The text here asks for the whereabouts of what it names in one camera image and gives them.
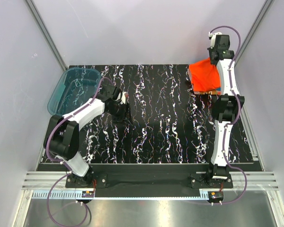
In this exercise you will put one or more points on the left small connector board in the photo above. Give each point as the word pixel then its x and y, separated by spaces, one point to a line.
pixel 88 194

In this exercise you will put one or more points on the aluminium frame post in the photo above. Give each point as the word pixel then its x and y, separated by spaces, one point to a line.
pixel 43 29
pixel 254 27

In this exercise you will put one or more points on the right aluminium frame post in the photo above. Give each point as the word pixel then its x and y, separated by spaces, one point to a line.
pixel 254 27

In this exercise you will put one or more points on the small connector board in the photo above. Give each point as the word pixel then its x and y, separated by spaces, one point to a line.
pixel 217 195
pixel 88 194

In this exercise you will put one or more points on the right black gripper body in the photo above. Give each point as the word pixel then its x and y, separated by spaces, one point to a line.
pixel 211 50

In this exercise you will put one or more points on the folded pink patterned t-shirt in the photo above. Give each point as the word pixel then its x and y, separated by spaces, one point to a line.
pixel 212 92

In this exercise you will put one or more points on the right small connector board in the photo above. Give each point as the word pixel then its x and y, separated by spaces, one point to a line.
pixel 217 195

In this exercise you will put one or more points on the orange t-shirt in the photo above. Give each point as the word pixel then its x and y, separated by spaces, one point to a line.
pixel 205 76

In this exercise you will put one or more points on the front aluminium rail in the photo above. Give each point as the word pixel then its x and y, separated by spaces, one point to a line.
pixel 54 185

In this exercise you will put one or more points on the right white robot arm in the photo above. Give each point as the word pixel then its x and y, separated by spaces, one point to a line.
pixel 226 110

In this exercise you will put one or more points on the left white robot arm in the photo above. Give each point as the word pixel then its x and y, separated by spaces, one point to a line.
pixel 61 140

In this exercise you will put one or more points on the teal transparent plastic bin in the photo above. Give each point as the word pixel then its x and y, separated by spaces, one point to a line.
pixel 75 87

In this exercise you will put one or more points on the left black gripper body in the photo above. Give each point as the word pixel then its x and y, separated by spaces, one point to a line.
pixel 119 113

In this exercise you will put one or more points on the left aluminium frame post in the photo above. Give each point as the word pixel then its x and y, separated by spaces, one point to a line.
pixel 43 29

